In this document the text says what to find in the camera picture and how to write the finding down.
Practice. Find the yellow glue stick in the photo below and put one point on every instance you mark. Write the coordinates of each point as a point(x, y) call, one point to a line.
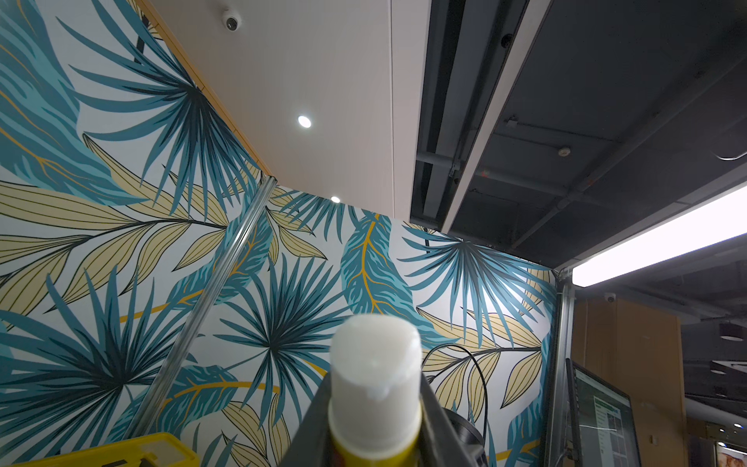
point(375, 411)

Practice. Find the ceiling strip light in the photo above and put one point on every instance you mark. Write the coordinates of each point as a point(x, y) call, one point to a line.
point(719, 219)

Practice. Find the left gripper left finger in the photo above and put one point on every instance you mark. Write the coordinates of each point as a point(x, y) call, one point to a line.
point(312, 445)

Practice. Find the yellow black toolbox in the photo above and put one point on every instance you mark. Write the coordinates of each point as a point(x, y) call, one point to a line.
point(159, 450)

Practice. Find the computer monitor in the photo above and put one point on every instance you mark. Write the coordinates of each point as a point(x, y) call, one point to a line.
point(601, 421)

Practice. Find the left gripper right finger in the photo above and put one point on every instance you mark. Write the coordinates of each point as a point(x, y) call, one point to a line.
point(438, 443)

